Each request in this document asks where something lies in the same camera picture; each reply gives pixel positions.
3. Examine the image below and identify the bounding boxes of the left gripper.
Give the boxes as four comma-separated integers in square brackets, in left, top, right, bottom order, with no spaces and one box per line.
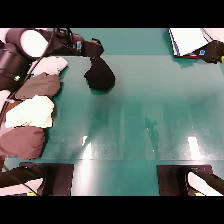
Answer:
[82,37,105,59]

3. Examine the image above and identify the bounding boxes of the black garment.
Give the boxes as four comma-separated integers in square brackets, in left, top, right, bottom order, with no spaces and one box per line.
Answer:
[83,55,117,92]

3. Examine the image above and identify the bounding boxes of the brown garment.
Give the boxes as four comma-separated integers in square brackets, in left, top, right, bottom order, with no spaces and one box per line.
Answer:
[14,72,62,101]

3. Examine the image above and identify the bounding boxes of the cream garment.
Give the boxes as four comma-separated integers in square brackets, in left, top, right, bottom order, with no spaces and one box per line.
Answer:
[4,95,55,130]

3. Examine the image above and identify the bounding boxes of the mauve garment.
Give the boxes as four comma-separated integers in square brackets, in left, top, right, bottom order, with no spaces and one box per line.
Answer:
[0,126,46,161]

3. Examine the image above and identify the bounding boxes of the black cable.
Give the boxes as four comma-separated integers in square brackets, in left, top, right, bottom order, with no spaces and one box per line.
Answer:
[0,28,58,118]

